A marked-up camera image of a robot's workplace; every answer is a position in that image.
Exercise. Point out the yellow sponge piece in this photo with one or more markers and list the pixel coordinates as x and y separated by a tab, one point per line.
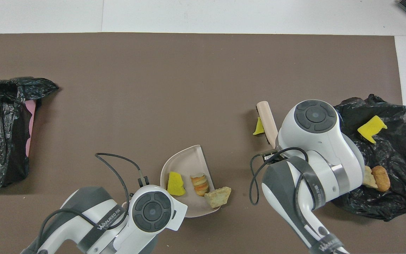
258	128
370	129

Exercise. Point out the brown fried nugget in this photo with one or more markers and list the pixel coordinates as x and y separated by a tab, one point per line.
381	178

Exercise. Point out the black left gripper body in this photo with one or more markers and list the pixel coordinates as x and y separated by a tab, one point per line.
143	181

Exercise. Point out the green and yellow sponge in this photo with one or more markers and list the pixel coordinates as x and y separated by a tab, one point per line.
176	184

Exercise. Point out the orange striped croissant piece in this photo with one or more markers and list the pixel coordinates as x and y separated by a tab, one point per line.
368	178

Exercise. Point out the brown table mat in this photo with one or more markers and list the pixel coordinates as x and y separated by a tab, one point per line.
153	88

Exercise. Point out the beige plastic dustpan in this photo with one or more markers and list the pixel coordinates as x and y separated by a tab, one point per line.
185	162

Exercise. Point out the tan orange croissant piece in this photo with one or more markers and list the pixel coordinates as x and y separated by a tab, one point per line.
199	184

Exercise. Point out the pale tan bread chunk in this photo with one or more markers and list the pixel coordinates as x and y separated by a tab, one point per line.
219	197

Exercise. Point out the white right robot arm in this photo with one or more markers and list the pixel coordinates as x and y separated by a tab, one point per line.
315	148

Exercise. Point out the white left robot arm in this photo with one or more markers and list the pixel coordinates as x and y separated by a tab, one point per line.
125	233

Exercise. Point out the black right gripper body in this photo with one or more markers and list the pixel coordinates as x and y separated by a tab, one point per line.
271	156

